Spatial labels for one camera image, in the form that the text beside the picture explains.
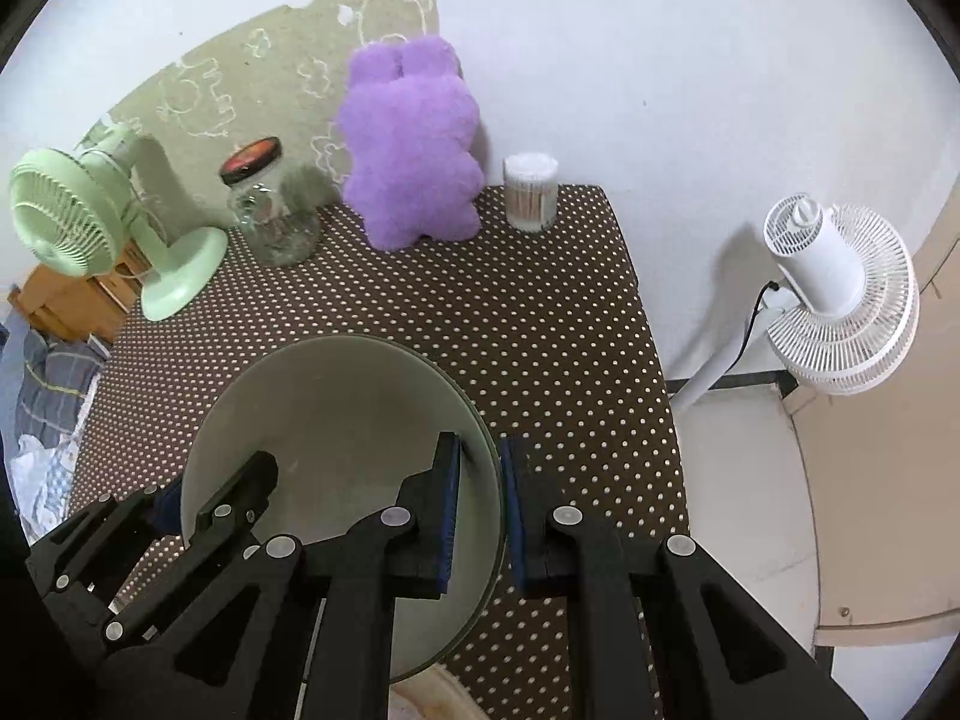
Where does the blue plaid bedding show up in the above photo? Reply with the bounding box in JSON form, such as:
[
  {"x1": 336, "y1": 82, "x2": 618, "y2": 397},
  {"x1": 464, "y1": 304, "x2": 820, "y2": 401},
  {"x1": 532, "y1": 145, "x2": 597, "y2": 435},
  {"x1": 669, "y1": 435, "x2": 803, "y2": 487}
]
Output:
[{"x1": 0, "y1": 315, "x2": 113, "y2": 541}]

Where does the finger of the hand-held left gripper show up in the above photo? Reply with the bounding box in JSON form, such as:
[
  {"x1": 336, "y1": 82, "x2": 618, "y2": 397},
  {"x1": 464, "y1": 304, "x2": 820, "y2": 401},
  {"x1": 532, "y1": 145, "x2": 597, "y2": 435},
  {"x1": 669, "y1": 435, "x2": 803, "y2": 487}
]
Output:
[
  {"x1": 101, "y1": 451, "x2": 279, "y2": 646},
  {"x1": 26, "y1": 484, "x2": 185, "y2": 595}
]

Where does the large grey floral bowl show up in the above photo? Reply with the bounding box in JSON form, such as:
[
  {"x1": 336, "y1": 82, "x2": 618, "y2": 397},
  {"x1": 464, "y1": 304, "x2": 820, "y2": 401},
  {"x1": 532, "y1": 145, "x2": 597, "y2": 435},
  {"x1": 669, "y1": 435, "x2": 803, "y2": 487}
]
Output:
[{"x1": 180, "y1": 334, "x2": 502, "y2": 680}]

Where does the brown polka dot tablecloth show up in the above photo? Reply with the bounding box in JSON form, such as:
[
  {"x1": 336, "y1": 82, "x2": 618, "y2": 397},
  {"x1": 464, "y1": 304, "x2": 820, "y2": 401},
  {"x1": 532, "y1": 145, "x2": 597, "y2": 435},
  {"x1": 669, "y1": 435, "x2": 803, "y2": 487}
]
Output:
[{"x1": 64, "y1": 184, "x2": 691, "y2": 720}]

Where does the purple plush toy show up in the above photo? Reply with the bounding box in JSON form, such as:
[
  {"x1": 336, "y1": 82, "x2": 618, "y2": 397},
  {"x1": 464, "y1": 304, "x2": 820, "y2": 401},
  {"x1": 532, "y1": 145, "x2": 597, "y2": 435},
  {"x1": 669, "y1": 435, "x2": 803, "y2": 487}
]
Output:
[{"x1": 334, "y1": 35, "x2": 485, "y2": 250}]

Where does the black fan cable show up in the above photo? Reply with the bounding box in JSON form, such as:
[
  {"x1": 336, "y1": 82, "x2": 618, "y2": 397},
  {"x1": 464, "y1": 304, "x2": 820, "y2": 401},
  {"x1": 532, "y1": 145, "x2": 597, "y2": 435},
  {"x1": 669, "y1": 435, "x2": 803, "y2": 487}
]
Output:
[{"x1": 739, "y1": 281, "x2": 781, "y2": 372}]

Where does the cream door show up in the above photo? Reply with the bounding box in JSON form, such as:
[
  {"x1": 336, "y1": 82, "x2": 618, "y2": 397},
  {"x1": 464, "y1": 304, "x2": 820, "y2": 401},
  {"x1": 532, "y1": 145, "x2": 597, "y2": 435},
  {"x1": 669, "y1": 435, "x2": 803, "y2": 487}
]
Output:
[{"x1": 780, "y1": 180, "x2": 960, "y2": 650}]

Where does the clear cotton swab container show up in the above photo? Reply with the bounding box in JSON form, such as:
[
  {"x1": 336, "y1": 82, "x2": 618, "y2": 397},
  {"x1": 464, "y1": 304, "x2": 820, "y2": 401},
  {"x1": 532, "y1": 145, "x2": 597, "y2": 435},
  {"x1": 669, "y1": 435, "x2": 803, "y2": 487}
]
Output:
[{"x1": 502, "y1": 153, "x2": 560, "y2": 232}]

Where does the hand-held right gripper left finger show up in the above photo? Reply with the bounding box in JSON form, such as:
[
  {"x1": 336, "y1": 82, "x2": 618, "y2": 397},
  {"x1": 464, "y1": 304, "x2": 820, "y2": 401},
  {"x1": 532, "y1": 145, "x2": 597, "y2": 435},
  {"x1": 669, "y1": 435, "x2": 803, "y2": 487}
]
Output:
[{"x1": 169, "y1": 431, "x2": 462, "y2": 720}]

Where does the green patterned wall mat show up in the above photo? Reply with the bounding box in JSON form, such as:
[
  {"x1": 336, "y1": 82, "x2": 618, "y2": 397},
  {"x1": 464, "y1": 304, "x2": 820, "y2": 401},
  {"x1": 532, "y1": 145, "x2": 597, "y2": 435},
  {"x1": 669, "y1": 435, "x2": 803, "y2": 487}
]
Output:
[{"x1": 97, "y1": 0, "x2": 440, "y2": 203}]

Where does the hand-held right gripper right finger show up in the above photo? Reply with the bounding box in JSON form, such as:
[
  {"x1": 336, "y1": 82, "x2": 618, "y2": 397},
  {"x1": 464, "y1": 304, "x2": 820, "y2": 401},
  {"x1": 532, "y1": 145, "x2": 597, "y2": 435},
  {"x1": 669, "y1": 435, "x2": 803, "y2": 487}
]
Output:
[{"x1": 499, "y1": 437, "x2": 856, "y2": 720}]

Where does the white standing fan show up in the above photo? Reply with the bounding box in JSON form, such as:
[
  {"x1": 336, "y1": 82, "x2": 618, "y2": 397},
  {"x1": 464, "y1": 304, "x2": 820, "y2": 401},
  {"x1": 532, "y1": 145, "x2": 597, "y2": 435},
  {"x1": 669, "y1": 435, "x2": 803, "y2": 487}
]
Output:
[{"x1": 670, "y1": 193, "x2": 920, "y2": 412}]

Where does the green desk fan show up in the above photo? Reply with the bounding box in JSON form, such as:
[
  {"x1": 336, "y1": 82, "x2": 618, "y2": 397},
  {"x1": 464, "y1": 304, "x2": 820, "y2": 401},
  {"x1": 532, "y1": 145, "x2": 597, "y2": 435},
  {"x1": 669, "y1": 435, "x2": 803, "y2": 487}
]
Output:
[{"x1": 9, "y1": 124, "x2": 230, "y2": 322}]

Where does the glass jar with lid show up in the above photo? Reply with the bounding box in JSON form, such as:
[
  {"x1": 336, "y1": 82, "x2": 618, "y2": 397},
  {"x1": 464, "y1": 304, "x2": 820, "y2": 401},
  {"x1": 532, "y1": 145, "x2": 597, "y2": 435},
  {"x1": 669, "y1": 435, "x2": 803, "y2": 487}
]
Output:
[{"x1": 219, "y1": 136, "x2": 322, "y2": 266}]

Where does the wooden furniture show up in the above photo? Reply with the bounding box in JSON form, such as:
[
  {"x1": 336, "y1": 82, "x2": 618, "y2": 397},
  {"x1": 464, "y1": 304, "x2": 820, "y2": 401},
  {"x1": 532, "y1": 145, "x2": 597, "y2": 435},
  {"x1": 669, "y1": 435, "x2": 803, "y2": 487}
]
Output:
[{"x1": 11, "y1": 236, "x2": 155, "y2": 346}]

